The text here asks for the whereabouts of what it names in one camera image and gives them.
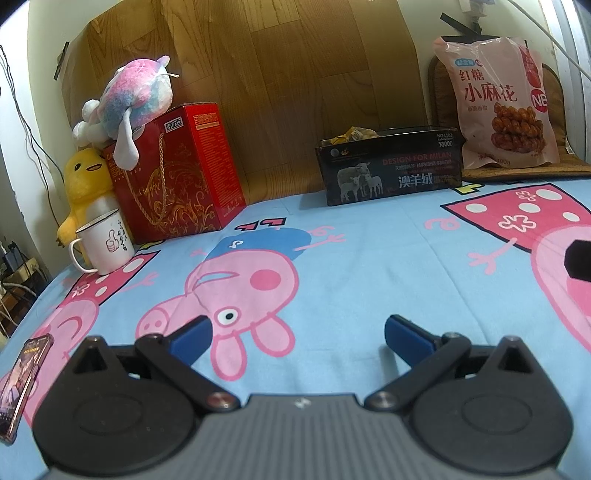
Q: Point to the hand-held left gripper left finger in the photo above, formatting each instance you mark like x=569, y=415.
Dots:
x=194, y=337

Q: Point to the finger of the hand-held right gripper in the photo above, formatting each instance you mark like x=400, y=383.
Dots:
x=581, y=258

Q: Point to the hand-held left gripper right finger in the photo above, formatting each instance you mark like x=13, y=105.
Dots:
x=406, y=339

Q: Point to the black cardboard box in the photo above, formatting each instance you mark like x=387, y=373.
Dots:
x=392, y=170

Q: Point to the blue cartoon printed blanket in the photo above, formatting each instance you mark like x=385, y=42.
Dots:
x=369, y=258

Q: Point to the brown woven mat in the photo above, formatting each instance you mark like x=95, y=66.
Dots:
x=531, y=173

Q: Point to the white enamel mug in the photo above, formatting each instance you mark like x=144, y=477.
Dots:
x=106, y=244

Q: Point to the red gift box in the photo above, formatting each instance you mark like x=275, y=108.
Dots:
x=194, y=175

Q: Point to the smartphone in dark case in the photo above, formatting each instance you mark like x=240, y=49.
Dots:
x=23, y=387

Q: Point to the beige power strip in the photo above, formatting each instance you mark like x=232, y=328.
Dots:
x=22, y=270

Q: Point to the large pink snack bag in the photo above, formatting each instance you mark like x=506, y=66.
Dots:
x=489, y=92

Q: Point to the yellow duck plush toy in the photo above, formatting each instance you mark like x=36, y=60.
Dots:
x=85, y=180

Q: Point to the pastel plush toy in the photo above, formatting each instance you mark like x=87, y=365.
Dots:
x=138, y=92

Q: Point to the black tape strip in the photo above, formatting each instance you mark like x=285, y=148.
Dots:
x=61, y=60
x=457, y=22

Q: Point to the white window frame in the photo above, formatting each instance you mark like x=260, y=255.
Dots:
x=579, y=69

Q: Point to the wood-grain wall sheet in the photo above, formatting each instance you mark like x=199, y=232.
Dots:
x=300, y=69

